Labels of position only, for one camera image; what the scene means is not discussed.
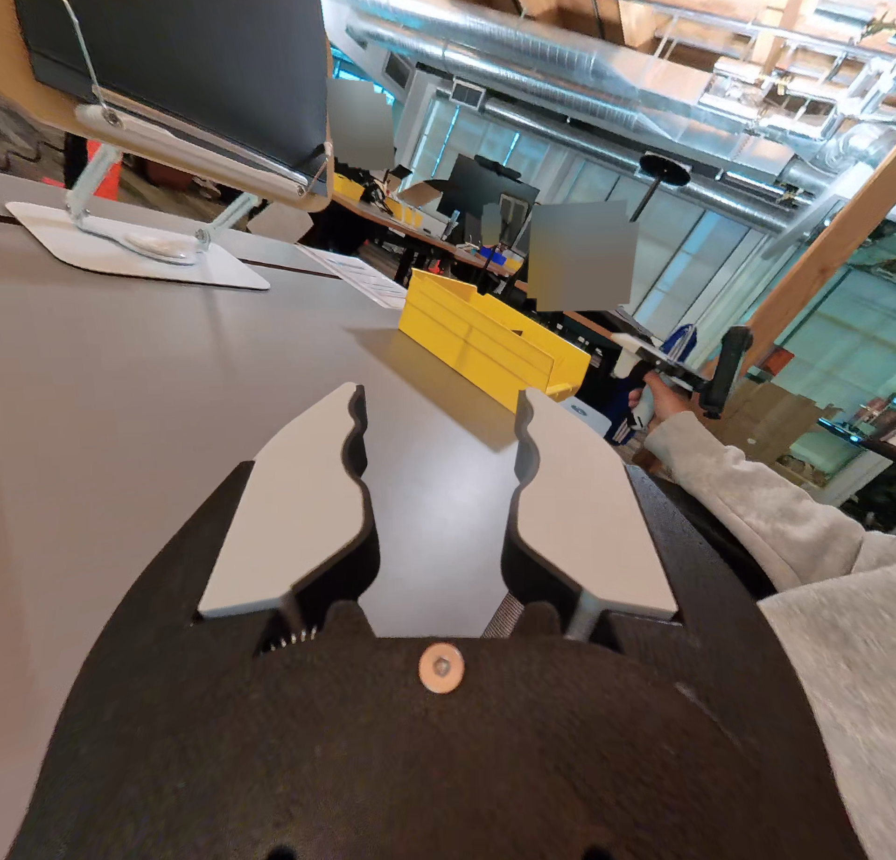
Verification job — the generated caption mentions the yellow plastic bin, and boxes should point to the yellow plastic bin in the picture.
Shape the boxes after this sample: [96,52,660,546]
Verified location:
[398,267,592,405]

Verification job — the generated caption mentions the orange traffic cone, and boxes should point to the orange traffic cone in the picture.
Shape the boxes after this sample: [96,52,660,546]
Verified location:
[85,139,121,201]

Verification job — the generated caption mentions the cardboard boxes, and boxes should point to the cardboard boxes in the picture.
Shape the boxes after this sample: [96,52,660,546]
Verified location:
[721,377,844,472]

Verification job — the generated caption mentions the wooden workbench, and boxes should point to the wooden workbench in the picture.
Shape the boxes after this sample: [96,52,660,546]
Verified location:
[330,174,540,297]

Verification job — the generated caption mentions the person's right hand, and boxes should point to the person's right hand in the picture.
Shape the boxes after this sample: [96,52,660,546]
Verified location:
[639,371,695,428]

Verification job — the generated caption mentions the black monitor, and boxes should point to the black monitor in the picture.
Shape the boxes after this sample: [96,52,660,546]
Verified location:
[437,154,541,245]

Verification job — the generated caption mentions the black disc lamp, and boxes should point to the black disc lamp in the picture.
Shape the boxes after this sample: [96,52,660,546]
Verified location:
[633,152,692,225]

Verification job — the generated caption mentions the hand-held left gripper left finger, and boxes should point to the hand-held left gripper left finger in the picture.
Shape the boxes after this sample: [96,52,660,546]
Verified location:
[196,382,382,637]

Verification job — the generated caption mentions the wooden beam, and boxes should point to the wooden beam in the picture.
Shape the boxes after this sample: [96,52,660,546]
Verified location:
[700,167,896,385]

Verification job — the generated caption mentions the printed paper sheet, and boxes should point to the printed paper sheet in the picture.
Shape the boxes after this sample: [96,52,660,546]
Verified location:
[297,244,408,309]

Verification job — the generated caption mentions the blue white striped object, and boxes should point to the blue white striped object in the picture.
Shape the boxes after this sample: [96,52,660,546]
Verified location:
[608,323,699,447]

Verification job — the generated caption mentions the silver ventilation ducts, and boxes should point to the silver ventilation ducts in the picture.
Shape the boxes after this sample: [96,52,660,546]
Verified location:
[318,0,896,234]

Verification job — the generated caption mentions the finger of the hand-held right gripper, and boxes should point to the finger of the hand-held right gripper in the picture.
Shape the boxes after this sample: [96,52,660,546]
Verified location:
[611,334,665,379]

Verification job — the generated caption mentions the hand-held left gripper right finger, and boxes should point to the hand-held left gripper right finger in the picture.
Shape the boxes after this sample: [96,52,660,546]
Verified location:
[500,387,680,643]

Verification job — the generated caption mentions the person's right forearm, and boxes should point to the person's right forearm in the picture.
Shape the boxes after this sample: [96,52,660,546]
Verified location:
[643,411,872,575]

